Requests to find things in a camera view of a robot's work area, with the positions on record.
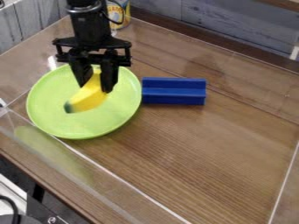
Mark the green plate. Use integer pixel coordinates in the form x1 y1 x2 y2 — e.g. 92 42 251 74
26 65 142 139

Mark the yellow toy banana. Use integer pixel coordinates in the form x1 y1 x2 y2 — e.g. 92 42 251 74
64 69 108 114

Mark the black cable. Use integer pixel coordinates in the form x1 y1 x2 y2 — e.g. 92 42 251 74
0 193 22 224

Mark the clear acrylic front barrier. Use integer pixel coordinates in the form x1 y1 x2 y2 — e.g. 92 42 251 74
0 97 192 224

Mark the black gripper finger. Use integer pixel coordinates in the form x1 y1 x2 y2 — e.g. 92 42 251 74
100 59 118 93
70 58 94 87

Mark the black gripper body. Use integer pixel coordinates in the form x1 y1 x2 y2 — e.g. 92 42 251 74
52 37 132 67

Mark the yellow labelled tin can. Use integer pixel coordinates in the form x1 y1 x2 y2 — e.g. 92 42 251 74
107 0 131 30

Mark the blue rectangular block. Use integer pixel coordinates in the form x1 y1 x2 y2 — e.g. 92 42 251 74
142 77 207 105

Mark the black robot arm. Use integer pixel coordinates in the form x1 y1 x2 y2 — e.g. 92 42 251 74
52 0 132 93

